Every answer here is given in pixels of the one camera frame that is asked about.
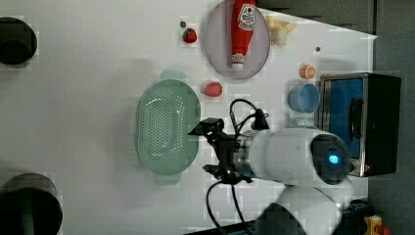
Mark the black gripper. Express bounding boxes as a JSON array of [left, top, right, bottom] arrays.
[[203, 131, 253, 184]]

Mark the green oval plastic strainer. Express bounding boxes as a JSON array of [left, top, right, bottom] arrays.
[[135, 70, 201, 186]]

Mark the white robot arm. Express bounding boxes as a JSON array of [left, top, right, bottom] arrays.
[[204, 128, 353, 235]]

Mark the red toy fruit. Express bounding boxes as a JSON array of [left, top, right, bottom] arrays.
[[204, 82, 222, 97]]

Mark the blue plastic cup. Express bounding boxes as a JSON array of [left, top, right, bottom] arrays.
[[289, 84, 320, 114]]

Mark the grey round plate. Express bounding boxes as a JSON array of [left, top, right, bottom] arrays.
[[205, 0, 270, 79]]

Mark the orange half toy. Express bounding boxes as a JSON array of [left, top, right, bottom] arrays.
[[300, 65, 316, 79]]

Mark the toy strawberry with green top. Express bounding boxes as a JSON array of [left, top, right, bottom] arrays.
[[182, 28, 198, 44]]

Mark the yellow banana toy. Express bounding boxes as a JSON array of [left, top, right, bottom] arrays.
[[266, 14, 297, 47]]

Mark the red ketchup bottle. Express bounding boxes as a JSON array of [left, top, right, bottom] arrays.
[[231, 0, 256, 71]]

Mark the yellow red button box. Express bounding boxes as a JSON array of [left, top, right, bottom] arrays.
[[364, 215, 391, 235]]

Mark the black cylinder lower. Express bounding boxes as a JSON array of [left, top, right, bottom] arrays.
[[0, 173, 64, 235]]

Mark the black cylinder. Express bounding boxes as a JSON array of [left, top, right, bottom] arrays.
[[0, 173, 64, 235], [0, 17, 37, 66]]

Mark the black cylinder upper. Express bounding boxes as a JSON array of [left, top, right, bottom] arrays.
[[0, 17, 37, 66]]

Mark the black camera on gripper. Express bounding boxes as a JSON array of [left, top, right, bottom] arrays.
[[189, 117, 224, 136]]

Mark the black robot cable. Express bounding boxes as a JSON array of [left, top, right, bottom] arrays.
[[205, 98, 270, 235]]

